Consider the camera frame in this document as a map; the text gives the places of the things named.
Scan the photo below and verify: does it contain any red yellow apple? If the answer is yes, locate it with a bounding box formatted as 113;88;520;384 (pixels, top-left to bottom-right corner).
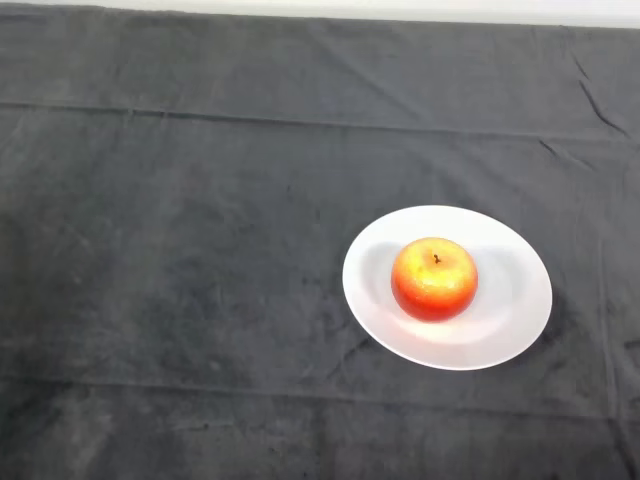
390;236;479;324

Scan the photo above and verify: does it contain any black cloth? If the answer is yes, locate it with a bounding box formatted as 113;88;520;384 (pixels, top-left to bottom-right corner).
0;3;640;480

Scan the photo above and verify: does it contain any white round plate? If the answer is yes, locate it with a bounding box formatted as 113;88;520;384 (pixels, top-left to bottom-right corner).
341;204;554;372

